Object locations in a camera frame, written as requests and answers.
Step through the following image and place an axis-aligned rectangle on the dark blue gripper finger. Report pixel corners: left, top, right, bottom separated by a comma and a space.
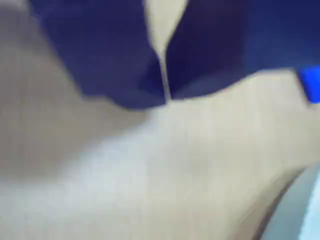
165, 0, 320, 101
27, 0, 167, 110

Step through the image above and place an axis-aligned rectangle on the white pen with blue cap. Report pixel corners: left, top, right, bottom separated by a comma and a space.
296, 65, 320, 105

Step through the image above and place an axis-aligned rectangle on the pale green bowl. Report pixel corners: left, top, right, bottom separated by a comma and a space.
259, 168, 320, 240

